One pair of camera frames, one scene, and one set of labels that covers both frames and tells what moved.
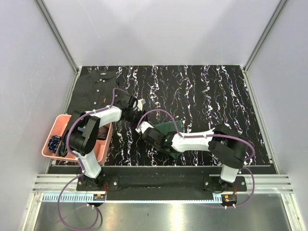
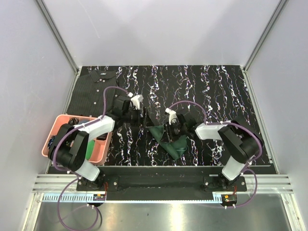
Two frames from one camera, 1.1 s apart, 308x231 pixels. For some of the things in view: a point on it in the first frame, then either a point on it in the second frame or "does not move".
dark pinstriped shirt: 94,90 does not move
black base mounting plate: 160,183 does not move
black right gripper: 155,129 → 168,131
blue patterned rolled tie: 53,143 does not move
